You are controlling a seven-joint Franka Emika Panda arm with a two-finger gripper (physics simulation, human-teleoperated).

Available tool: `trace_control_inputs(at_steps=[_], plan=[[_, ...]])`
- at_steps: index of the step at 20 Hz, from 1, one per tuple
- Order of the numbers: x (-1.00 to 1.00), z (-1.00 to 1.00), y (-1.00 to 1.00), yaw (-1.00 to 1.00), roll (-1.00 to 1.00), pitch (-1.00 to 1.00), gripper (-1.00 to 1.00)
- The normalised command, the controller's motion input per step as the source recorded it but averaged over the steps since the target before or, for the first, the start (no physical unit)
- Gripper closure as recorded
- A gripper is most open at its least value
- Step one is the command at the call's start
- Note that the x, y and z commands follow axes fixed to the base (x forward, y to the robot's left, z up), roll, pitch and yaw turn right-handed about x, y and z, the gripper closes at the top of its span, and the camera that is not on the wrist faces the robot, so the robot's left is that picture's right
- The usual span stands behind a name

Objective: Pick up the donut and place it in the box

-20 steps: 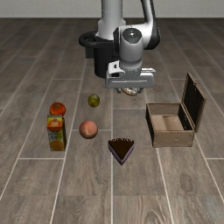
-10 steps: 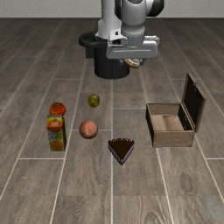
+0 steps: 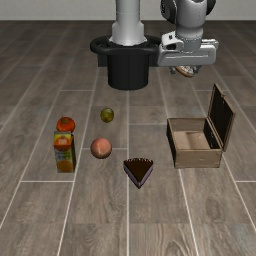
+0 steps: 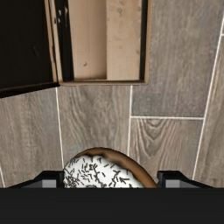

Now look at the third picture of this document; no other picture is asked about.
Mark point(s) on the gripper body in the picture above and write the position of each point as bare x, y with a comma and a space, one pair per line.
186, 56

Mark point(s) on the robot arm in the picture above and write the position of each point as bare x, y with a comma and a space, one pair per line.
128, 23

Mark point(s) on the brown frosted donut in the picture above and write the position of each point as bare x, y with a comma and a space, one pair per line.
185, 71

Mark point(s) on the wooden box lid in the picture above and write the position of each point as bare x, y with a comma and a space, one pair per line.
220, 115

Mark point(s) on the wooden box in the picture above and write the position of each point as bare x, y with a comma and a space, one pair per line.
196, 155

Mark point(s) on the green round fruit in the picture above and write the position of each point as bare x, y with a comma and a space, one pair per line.
107, 115

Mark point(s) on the chocolate cake wedge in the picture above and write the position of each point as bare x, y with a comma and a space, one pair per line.
138, 168

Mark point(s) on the pink peach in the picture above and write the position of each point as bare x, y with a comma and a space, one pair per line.
101, 148

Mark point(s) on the red tomato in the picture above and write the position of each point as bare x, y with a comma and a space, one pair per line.
65, 124

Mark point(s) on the orange juice carton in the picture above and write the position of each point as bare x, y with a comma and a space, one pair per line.
64, 156

